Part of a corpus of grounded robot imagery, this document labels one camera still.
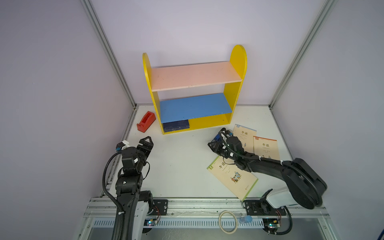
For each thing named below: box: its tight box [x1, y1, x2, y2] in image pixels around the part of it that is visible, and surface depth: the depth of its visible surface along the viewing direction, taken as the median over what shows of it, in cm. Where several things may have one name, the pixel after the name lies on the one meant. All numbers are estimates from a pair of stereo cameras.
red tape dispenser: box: [137, 111, 156, 133], surface depth 106 cm
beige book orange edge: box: [253, 135, 280, 160], surface depth 100 cm
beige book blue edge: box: [233, 124, 257, 154], surface depth 105 cm
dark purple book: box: [163, 119, 190, 133], surface depth 104 cm
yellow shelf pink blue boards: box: [143, 45, 248, 135], surface depth 91 cm
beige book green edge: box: [206, 155, 259, 202], surface depth 85 cm
